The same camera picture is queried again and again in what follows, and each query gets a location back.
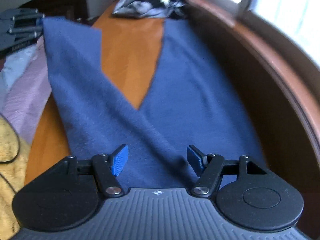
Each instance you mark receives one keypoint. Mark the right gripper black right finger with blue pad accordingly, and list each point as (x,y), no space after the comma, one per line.
(247,194)

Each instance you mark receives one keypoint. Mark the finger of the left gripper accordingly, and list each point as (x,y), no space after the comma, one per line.
(20,28)

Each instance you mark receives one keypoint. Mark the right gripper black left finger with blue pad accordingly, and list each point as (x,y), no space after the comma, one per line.
(70,192)

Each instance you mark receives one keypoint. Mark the navy blue garment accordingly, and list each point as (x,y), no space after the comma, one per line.
(190,102)

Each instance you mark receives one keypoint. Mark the yellow fuzzy cloth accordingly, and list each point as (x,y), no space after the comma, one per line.
(14,157)

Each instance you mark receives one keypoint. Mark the pink cloth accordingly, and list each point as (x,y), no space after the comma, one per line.
(25,89)

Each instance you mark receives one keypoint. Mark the black white patterned cloth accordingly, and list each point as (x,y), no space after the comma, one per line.
(150,9)

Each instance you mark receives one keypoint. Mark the window with brown frame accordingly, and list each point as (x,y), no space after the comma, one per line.
(277,80)

